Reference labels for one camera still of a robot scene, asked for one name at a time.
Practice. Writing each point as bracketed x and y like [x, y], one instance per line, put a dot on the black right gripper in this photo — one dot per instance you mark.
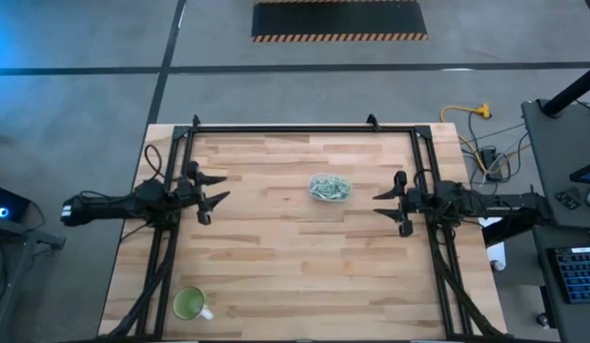
[416, 205]

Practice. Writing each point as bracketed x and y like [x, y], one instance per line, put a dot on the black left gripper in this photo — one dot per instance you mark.
[187, 193]

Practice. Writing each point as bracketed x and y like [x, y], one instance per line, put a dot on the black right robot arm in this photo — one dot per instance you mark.
[504, 202]

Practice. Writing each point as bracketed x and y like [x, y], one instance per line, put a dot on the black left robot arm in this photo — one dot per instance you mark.
[118, 205]

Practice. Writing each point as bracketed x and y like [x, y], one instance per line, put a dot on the clear bag of bills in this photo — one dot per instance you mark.
[330, 187]

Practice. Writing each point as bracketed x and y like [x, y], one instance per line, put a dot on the black power strip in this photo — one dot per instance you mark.
[490, 162]

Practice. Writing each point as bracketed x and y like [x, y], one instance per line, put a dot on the white box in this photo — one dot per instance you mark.
[494, 243]

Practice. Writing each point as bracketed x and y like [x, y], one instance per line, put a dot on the green ceramic mug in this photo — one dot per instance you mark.
[187, 303]

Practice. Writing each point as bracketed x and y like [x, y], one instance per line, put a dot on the black desk leg bar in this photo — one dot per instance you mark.
[514, 231]

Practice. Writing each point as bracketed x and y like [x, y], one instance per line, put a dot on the dark grey desk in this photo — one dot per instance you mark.
[556, 157]
[542, 286]

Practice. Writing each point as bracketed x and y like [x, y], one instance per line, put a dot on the black caster wheel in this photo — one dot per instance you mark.
[542, 320]

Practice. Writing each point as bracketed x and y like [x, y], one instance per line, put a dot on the black hazard-striped floor mat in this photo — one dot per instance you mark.
[339, 19]

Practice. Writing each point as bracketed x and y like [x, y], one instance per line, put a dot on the black tablet screen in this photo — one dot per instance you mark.
[587, 174]

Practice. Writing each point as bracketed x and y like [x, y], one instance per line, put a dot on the backlit black keyboard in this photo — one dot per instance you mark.
[578, 274]

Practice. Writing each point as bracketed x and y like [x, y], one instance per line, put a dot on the grey metal stand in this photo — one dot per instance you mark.
[18, 267]

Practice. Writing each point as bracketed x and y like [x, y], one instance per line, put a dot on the black computer with blue light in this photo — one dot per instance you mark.
[4, 207]

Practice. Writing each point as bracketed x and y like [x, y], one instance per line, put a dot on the black pole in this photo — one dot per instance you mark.
[571, 93]

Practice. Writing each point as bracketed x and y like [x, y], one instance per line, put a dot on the black aluminium table frame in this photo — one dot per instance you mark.
[299, 129]

